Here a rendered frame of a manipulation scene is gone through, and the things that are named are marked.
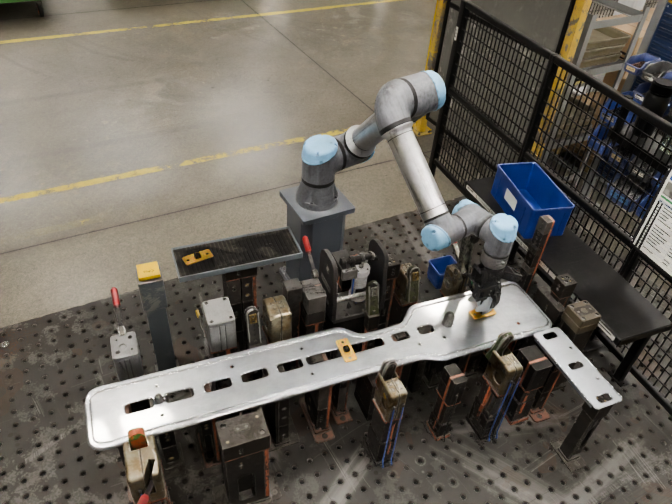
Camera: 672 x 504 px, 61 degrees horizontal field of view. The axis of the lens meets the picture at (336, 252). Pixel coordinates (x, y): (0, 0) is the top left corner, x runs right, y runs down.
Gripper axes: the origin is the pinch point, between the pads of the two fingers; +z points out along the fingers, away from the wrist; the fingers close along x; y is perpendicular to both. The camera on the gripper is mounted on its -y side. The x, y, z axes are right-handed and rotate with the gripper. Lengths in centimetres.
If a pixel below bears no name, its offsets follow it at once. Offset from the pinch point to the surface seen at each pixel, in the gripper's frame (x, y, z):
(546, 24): -175, -151, -15
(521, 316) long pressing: 4.9, -11.6, 2.8
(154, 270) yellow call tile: -33, 94, -15
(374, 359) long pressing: 5.7, 40.1, 1.9
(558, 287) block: 1.6, -26.8, -2.3
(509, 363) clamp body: 22.3, 6.4, -2.1
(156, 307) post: -30, 95, -3
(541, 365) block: 22.2, -7.1, 4.7
